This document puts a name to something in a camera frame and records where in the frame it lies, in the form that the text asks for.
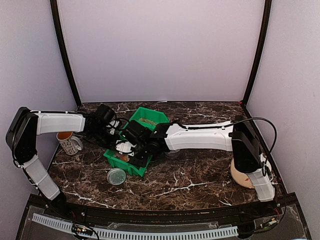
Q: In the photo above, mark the left black frame post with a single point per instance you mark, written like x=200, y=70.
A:
x=63, y=52

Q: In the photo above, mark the right black frame post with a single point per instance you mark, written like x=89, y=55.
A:
x=258, y=52

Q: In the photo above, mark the grey round plastic lid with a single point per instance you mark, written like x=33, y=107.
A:
x=116, y=176

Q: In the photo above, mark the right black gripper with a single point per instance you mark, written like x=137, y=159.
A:
x=141, y=164

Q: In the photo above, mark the beige floral plate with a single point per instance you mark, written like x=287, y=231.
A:
x=240, y=178

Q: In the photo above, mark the black frame post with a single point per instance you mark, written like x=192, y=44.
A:
x=63, y=52
x=258, y=52

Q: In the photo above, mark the metal scoop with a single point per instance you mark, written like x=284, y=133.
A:
x=123, y=146

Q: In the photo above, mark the clear plastic cup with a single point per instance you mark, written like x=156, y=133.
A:
x=172, y=154

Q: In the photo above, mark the green bin mixed candies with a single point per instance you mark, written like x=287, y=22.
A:
x=125, y=132

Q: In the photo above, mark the green bin colourful candies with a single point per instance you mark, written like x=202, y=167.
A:
x=121, y=161

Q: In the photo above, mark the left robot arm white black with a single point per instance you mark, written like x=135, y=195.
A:
x=27, y=124

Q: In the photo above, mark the white patterned mug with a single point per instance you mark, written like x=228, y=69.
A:
x=69, y=142

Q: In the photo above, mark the white slotted cable duct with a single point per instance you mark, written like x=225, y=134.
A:
x=83, y=233

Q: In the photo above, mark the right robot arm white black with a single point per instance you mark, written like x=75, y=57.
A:
x=236, y=137

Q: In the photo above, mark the black front rail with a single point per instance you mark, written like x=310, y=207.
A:
x=93, y=212

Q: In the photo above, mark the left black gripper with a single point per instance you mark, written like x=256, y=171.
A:
x=107, y=146

